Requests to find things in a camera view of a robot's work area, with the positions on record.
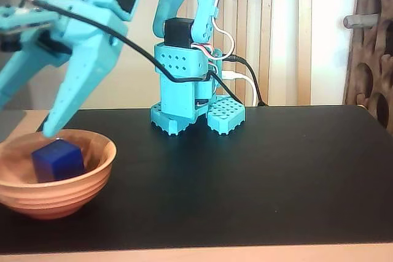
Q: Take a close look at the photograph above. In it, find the blue cube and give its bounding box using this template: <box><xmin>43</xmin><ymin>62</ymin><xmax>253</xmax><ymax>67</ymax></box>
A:
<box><xmin>31</xmin><ymin>141</ymin><xmax>85</xmax><ymax>183</ymax></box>

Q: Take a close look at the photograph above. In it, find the turquoise gripper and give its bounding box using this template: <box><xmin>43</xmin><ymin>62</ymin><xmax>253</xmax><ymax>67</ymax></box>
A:
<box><xmin>0</xmin><ymin>0</ymin><xmax>130</xmax><ymax>138</ymax></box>

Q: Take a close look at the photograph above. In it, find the turquoise perforated robot base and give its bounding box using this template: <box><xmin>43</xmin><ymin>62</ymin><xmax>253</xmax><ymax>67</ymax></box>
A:
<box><xmin>150</xmin><ymin>96</ymin><xmax>246</xmax><ymax>136</ymax></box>

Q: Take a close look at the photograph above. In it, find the white red servo wire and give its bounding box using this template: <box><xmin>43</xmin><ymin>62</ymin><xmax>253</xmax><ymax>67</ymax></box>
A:
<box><xmin>211</xmin><ymin>0</ymin><xmax>236</xmax><ymax>59</ymax></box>

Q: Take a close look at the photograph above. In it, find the black camera cable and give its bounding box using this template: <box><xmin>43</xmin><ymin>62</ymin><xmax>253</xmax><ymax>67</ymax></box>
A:
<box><xmin>29</xmin><ymin>0</ymin><xmax>243</xmax><ymax>105</ymax></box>

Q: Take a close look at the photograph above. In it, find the cream vertical slat screen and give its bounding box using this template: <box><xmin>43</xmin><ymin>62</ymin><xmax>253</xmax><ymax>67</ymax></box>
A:
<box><xmin>181</xmin><ymin>0</ymin><xmax>313</xmax><ymax>106</ymax></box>

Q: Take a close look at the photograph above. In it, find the turquoise wrist camera box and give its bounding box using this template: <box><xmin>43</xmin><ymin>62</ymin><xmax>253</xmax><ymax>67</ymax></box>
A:
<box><xmin>0</xmin><ymin>0</ymin><xmax>61</xmax><ymax>53</ymax></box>

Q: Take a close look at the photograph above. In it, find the black power cable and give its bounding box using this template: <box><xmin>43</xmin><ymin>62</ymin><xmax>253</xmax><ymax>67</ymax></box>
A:
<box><xmin>225</xmin><ymin>55</ymin><xmax>267</xmax><ymax>106</ymax></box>

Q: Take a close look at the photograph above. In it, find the grey cylindrical peg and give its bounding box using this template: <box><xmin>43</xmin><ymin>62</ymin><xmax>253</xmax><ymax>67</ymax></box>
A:
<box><xmin>342</xmin><ymin>13</ymin><xmax>381</xmax><ymax>29</ymax></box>

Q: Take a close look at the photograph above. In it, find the black table mat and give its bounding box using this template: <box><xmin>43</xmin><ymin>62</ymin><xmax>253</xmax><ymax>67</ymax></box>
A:
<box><xmin>0</xmin><ymin>104</ymin><xmax>393</xmax><ymax>258</ymax></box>

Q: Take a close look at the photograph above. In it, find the orange bowl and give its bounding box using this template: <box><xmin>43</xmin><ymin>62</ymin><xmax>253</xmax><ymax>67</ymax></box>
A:
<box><xmin>0</xmin><ymin>129</ymin><xmax>117</xmax><ymax>220</ymax></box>

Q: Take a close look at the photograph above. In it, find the brown perforated panel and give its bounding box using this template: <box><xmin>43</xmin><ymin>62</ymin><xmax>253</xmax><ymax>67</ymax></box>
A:
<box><xmin>343</xmin><ymin>0</ymin><xmax>393</xmax><ymax>136</ymax></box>

